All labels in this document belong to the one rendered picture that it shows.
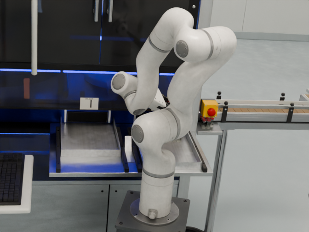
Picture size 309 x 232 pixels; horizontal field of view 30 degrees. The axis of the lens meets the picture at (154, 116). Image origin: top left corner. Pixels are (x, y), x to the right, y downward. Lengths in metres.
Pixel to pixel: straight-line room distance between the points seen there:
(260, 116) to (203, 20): 0.66
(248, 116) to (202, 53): 1.31
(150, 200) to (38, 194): 0.93
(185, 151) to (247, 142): 2.25
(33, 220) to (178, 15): 1.54
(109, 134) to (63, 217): 0.54
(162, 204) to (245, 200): 1.95
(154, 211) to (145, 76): 0.50
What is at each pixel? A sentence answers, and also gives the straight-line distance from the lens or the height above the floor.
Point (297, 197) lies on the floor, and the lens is 4.23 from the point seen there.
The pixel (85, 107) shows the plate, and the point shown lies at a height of 1.00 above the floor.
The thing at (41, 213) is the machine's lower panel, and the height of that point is 0.41.
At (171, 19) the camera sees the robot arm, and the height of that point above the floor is 1.63.
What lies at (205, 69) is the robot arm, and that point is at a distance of 1.87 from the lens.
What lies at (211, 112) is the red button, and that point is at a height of 1.00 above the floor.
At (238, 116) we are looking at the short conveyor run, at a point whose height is 0.92.
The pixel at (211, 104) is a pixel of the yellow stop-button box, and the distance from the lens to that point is 2.81.
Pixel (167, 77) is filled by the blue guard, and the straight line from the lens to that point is 2.71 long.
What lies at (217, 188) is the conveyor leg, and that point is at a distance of 3.23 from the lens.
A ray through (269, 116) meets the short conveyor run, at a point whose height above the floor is 0.92.
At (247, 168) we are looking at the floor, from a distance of 4.47.
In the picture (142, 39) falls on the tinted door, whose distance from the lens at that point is 2.64.
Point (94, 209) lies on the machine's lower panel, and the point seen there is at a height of 0.43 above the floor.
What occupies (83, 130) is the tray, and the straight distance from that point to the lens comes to 2.76.
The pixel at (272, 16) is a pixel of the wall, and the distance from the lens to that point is 7.84.
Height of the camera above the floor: 2.10
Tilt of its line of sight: 24 degrees down
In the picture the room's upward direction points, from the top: 5 degrees clockwise
